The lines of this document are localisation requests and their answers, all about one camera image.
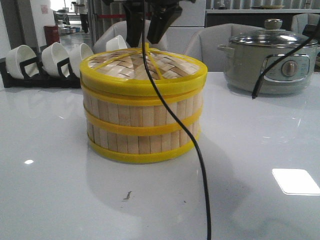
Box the red bin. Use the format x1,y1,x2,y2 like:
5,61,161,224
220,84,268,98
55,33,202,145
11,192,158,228
43,25,60,46

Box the left grey chair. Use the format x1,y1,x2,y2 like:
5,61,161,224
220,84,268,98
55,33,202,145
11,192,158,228
93,21,169,54

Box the person in background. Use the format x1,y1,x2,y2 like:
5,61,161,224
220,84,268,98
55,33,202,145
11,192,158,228
71,0,89,35

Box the far right grey chair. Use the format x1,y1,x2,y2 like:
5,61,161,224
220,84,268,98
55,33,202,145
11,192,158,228
290,13,320,34

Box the black hanging cable right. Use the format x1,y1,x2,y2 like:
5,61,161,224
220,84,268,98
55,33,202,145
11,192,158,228
251,14,320,100

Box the white bowl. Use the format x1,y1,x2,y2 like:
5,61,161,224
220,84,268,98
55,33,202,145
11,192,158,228
69,43,94,78
41,42,69,78
5,44,36,80
105,35,128,52

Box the glass pot lid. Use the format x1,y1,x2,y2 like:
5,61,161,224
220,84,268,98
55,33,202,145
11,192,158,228
229,18,308,48

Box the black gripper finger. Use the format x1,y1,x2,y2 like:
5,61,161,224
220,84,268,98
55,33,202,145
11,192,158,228
147,2,183,44
123,2,145,48

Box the black dish rack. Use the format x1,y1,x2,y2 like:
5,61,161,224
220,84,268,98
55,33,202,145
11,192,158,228
0,45,81,89

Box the grey chair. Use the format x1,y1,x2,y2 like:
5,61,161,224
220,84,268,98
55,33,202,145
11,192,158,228
93,21,169,54
290,13,320,34
183,23,260,72

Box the grey electric cooking pot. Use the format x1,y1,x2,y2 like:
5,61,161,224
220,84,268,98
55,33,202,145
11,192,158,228
217,43,320,95

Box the bamboo steamer basket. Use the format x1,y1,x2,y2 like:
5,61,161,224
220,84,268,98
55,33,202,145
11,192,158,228
82,85,203,136
87,122,195,164

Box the woven bamboo steamer lid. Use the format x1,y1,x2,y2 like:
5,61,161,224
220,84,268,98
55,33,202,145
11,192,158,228
79,46,208,97

